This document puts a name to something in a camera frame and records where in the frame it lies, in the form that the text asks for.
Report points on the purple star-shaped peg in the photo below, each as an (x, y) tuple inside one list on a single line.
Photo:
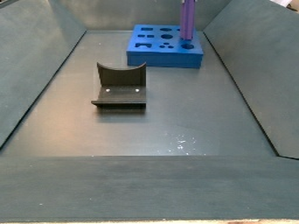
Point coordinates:
[(187, 19)]

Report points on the blue shape-sorting board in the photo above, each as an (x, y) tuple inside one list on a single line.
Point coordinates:
[(158, 46)]

